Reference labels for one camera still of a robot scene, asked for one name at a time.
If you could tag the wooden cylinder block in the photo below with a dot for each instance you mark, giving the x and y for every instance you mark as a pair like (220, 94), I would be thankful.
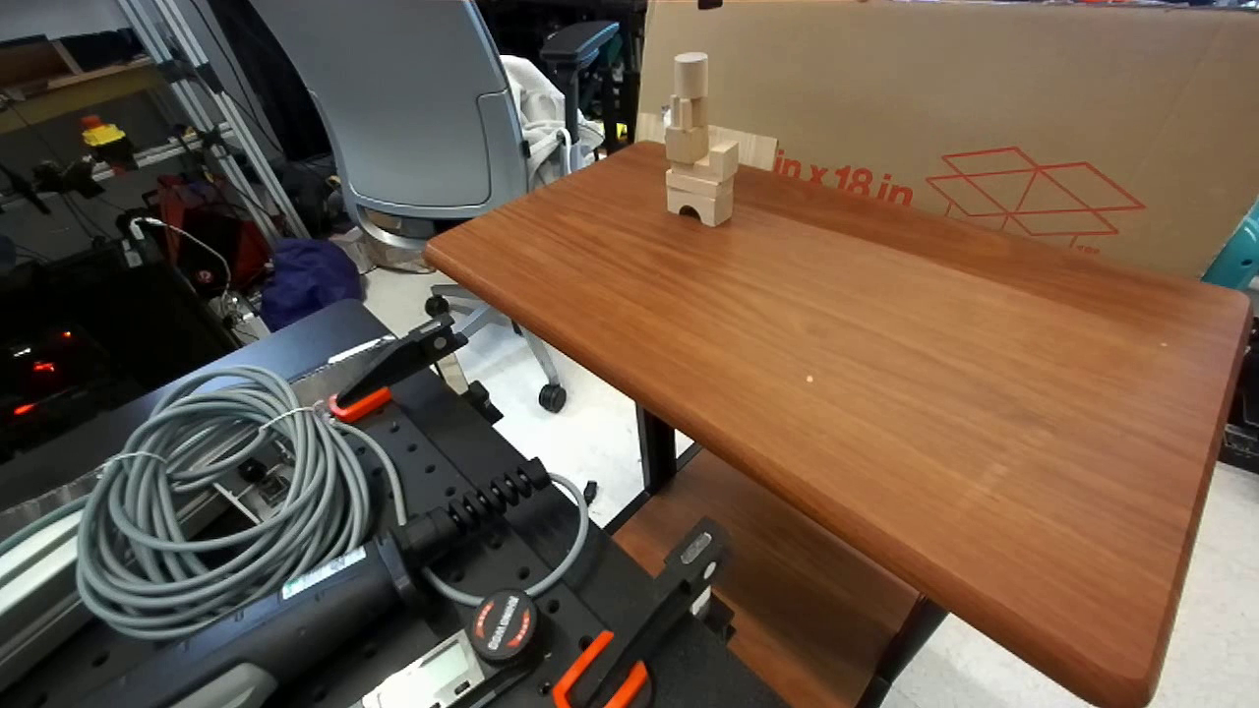
(691, 81)

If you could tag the black table leg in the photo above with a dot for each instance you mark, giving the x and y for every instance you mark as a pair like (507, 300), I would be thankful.
(653, 452)

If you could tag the wooden arch block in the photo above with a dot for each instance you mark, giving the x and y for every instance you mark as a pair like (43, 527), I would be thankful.
(692, 193)

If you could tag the wooden rectangular block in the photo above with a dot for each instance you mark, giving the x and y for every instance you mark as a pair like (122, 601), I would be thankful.
(720, 163)

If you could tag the orange black bar clamp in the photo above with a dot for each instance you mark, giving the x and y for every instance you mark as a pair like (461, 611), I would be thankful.
(615, 661)
(393, 363)

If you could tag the white plastic bag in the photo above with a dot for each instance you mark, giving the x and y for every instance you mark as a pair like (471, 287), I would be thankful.
(540, 111)

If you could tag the small wooden shelf board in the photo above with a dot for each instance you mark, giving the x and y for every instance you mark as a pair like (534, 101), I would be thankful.
(772, 591)

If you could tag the red black round knob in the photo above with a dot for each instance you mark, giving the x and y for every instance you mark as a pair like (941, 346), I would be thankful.
(503, 627)

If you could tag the dark blue bag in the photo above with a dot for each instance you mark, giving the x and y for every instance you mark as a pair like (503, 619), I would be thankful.
(307, 279)

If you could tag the grey office chair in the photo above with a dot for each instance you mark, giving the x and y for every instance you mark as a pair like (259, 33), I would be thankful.
(405, 104)

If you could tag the large cardboard box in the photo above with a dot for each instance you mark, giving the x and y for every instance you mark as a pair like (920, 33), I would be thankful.
(1023, 104)

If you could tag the yellow red emergency stop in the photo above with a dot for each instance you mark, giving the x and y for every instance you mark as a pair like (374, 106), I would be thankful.
(99, 134)

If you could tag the teal object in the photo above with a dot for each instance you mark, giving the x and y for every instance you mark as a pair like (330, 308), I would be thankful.
(1235, 254)

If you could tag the aluminium frame struts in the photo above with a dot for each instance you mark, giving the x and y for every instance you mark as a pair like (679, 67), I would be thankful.
(208, 104)

